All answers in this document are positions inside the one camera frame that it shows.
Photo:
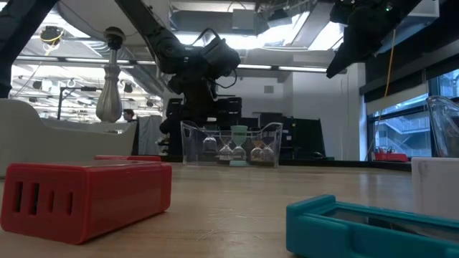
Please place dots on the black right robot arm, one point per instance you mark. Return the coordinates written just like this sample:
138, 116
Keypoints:
405, 7

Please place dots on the large clear plastic bin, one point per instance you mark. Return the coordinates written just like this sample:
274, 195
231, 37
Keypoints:
444, 125

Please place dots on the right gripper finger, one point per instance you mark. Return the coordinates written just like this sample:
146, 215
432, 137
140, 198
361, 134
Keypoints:
344, 62

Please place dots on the red tool case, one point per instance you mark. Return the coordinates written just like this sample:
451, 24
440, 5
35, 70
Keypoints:
391, 157

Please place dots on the black hourglass blue sand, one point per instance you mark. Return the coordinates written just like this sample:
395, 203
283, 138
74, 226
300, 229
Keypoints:
209, 145

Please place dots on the teal sand hourglass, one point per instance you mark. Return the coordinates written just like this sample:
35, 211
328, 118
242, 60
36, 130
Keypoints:
239, 132

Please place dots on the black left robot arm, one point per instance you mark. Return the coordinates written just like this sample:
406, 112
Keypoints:
143, 21

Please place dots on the black hourglass orange sand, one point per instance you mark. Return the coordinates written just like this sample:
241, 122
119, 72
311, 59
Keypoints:
257, 154

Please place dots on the person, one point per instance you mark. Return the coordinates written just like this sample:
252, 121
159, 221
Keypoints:
128, 114

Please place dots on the white covered cabinet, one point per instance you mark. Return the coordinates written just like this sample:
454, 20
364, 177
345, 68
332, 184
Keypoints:
150, 136

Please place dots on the black hourglass purple sand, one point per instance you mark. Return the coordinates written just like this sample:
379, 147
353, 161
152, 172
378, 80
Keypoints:
268, 153

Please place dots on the white shade table lamp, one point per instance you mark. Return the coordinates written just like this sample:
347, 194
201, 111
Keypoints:
109, 104

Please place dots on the black hourglass pale sand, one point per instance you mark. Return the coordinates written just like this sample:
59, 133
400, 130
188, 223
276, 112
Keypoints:
226, 152

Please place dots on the black storage cabinet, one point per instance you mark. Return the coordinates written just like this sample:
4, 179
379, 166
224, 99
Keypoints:
305, 136

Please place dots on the small clear plastic bin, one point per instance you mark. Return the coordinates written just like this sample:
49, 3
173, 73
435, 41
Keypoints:
190, 157

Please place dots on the red USB wall charger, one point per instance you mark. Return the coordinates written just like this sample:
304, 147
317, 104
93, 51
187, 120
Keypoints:
89, 200

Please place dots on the black frame rail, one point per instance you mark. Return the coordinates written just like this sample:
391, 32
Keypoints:
322, 163

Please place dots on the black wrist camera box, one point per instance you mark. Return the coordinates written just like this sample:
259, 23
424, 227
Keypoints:
220, 57

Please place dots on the black background stand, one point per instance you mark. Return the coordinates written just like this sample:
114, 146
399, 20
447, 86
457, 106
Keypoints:
59, 104

